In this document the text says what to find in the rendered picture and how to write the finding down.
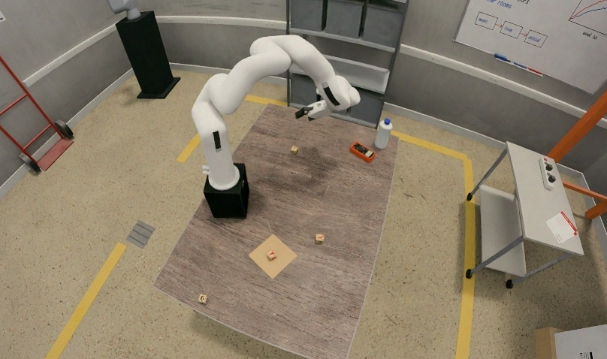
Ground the tan square mat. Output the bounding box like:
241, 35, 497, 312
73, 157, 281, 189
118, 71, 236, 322
249, 234, 297, 279

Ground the white bottle with blue cap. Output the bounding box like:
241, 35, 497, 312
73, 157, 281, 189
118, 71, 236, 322
374, 119, 392, 149

